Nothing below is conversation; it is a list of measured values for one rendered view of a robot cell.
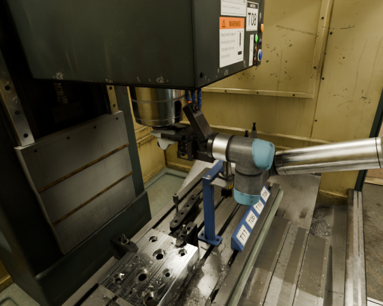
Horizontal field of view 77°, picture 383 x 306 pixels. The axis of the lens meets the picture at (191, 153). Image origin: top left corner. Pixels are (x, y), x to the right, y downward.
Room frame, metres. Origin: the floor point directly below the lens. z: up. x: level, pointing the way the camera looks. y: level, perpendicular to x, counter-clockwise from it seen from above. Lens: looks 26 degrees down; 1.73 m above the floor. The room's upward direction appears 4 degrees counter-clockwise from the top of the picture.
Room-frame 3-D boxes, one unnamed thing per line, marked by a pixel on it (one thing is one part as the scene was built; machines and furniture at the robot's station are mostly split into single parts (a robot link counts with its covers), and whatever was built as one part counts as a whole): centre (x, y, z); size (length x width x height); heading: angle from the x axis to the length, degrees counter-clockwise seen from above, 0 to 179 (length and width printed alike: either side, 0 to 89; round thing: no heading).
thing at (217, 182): (0.78, -0.10, 1.21); 0.07 x 0.05 x 0.01; 58
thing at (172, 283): (0.62, 0.17, 0.96); 0.29 x 0.23 x 0.05; 148
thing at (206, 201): (0.80, -0.06, 1.05); 0.10 x 0.05 x 0.30; 58
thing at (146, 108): (0.72, 0.09, 1.56); 0.16 x 0.16 x 0.12
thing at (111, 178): (0.96, 0.46, 1.16); 0.48 x 0.05 x 0.51; 148
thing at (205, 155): (0.65, -0.02, 1.44); 0.12 x 0.08 x 0.09; 58
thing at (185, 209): (0.94, 0.05, 0.93); 0.26 x 0.05 x 0.06; 153
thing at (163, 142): (0.68, 0.08, 1.44); 0.09 x 0.03 x 0.06; 71
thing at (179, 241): (0.74, 0.04, 0.97); 0.13 x 0.03 x 0.15; 148
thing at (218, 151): (0.61, -0.09, 1.44); 0.08 x 0.05 x 0.08; 148
